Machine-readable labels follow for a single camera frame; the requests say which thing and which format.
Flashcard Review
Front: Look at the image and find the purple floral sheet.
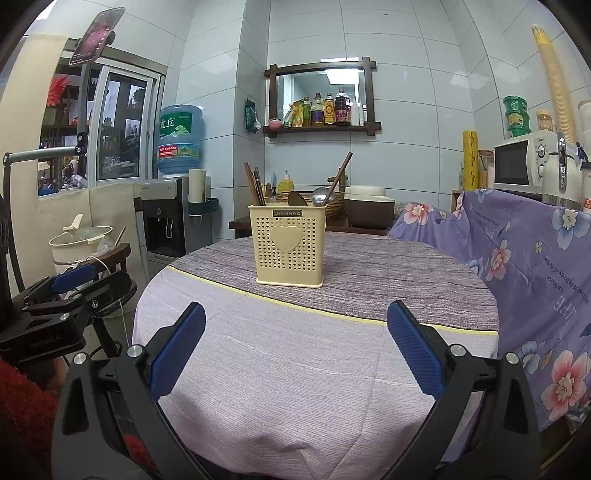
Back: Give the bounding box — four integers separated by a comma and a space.
389, 188, 591, 444

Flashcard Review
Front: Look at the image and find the yellow tube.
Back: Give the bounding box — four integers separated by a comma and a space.
462, 130, 484, 191

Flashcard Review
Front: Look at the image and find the white pot with glass lid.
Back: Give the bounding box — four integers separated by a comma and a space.
49, 213, 115, 278

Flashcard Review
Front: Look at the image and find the white microwave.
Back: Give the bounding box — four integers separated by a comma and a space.
492, 131, 561, 195

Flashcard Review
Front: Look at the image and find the brown wooden spoon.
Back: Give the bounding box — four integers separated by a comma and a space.
323, 151, 354, 207

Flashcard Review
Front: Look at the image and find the cream plastic utensil holder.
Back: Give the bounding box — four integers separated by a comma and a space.
248, 203, 327, 289

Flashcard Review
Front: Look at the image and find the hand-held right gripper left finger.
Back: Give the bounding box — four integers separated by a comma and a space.
52, 301, 218, 480

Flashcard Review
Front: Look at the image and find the dark sauce bottle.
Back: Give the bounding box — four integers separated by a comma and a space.
335, 89, 352, 126

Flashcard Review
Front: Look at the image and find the smartphone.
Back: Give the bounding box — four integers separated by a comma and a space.
68, 6, 126, 66

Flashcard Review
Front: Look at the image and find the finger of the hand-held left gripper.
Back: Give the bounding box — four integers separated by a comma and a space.
58, 270, 138, 325
18, 263, 101, 311

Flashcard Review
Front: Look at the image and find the black water dispenser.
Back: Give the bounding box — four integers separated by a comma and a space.
140, 178, 214, 259

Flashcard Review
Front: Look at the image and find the glass jar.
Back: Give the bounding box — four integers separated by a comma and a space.
478, 148, 495, 190

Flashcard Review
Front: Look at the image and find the pale lilac table cloth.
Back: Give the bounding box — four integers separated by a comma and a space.
131, 267, 500, 464

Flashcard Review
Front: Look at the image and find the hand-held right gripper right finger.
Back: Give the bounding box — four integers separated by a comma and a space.
369, 300, 541, 480

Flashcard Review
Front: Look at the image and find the long yellow cup stack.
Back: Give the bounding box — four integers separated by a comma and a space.
530, 24, 579, 145

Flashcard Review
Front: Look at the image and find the dark wooden stool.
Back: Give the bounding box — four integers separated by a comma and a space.
69, 242, 132, 278

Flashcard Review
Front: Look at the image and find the blue water jug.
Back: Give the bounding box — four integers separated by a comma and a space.
154, 104, 204, 179

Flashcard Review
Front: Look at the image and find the brown and white rice cooker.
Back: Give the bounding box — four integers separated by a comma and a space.
344, 185, 397, 228

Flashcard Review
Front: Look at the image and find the wicker wash basin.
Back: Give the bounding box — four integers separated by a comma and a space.
325, 191, 347, 217

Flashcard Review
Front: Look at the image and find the person's left forearm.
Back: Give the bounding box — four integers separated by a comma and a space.
0, 357, 63, 480

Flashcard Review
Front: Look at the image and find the sliding glass window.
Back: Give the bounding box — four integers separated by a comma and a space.
39, 39, 167, 197

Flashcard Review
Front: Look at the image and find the white paper towel roll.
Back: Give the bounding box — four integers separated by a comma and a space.
188, 168, 208, 204

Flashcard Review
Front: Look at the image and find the wooden framed mirror shelf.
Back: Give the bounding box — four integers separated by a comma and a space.
263, 57, 378, 139

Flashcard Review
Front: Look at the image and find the striped purple table cloth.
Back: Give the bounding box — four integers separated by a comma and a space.
167, 230, 500, 332

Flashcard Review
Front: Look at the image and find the green packet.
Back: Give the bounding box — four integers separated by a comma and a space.
244, 98, 262, 135

